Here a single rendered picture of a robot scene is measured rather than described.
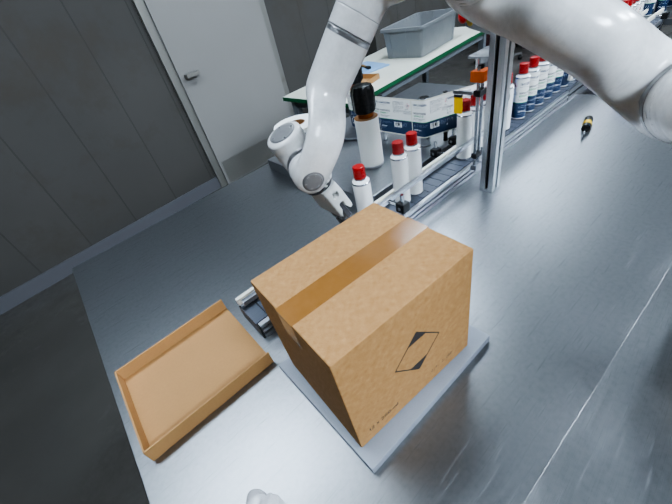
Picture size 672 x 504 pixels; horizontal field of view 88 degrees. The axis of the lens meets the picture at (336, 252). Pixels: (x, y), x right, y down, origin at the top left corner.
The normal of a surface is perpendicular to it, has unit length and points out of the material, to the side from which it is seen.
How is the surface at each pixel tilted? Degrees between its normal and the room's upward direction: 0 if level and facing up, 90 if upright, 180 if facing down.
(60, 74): 90
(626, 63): 104
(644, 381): 0
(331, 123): 64
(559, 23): 82
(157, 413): 0
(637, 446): 0
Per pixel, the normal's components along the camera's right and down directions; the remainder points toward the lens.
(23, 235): 0.70, 0.34
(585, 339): -0.20, -0.75
